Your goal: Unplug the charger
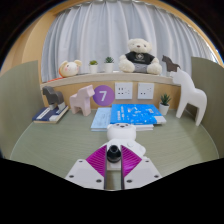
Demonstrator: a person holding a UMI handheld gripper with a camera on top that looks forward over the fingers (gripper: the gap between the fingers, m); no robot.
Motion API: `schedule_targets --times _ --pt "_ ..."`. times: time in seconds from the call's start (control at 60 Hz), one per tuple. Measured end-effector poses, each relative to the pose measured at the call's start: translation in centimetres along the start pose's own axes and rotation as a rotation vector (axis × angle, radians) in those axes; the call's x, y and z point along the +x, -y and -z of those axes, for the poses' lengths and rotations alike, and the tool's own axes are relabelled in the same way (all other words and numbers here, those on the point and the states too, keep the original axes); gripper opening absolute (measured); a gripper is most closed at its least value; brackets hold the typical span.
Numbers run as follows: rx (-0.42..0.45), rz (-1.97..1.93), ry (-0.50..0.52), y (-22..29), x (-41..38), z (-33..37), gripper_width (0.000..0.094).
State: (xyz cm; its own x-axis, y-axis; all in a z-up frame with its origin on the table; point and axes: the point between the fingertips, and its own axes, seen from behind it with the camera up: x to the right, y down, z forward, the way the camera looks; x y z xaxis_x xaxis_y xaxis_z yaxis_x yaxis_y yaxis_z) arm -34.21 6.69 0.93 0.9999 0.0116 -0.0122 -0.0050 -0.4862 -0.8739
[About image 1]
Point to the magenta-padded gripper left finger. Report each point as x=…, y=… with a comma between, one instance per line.
x=83, y=173

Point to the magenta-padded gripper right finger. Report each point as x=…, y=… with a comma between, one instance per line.
x=143, y=171

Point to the white bear-shaped power strip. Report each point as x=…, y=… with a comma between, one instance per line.
x=121, y=132

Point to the light blue book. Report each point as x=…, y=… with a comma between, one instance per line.
x=101, y=120

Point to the spiky potted plant white pot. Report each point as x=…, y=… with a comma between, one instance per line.
x=164, y=108

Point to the navy book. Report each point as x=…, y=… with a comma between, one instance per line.
x=46, y=115

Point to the pink horse figurine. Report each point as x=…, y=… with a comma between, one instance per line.
x=83, y=100

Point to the purple round number sign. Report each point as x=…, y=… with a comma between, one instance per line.
x=103, y=96

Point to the grey horse figurine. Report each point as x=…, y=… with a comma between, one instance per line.
x=53, y=96

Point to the large white horse figurine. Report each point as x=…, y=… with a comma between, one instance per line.
x=188, y=91

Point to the green desk partition panel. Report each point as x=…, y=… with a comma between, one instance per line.
x=213, y=86
x=18, y=106

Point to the beige wooden ledge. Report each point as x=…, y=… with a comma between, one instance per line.
x=100, y=78

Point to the white and orange plush toy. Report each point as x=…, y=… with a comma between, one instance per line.
x=69, y=69

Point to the small potted plant white pot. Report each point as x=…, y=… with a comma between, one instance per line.
x=93, y=68
x=109, y=66

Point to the dark brown horse figurine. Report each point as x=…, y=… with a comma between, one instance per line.
x=170, y=64

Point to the cream teddy bear black shirt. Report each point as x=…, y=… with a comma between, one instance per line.
x=138, y=58

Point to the grey curtain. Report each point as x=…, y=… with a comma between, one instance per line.
x=100, y=33

